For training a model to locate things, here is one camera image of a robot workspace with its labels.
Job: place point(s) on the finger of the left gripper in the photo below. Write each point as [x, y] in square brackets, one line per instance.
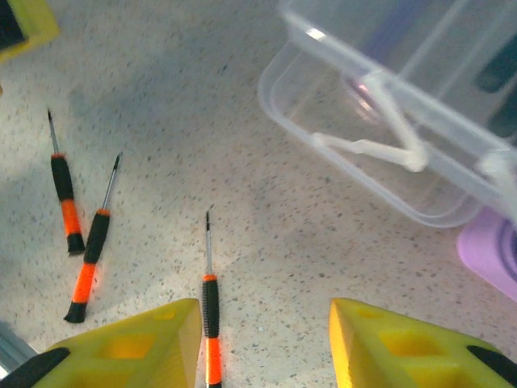
[38, 28]

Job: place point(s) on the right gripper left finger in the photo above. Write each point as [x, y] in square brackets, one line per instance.
[133, 355]

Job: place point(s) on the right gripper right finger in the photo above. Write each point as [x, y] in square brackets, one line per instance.
[404, 355]

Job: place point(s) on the orange black screwdriver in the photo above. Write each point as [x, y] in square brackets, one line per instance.
[62, 182]
[211, 307]
[95, 242]

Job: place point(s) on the purple tool case base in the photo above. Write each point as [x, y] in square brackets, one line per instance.
[488, 250]

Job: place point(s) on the clear purple plastic box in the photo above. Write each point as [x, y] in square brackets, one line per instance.
[307, 101]

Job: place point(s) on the aluminium front rail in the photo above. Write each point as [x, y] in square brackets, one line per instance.
[10, 347]

